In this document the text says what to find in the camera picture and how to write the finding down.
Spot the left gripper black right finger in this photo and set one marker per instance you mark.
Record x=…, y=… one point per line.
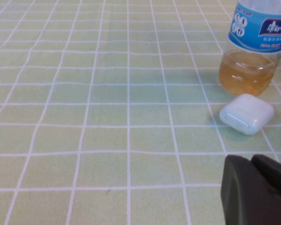
x=276, y=175

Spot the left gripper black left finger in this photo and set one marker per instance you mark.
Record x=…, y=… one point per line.
x=248, y=199

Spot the white earbud case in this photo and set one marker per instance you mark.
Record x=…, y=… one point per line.
x=246, y=112

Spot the blue-label bottle with yellow liquid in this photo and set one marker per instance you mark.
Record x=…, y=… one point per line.
x=248, y=75

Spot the green checked tablecloth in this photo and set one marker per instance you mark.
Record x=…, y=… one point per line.
x=107, y=117

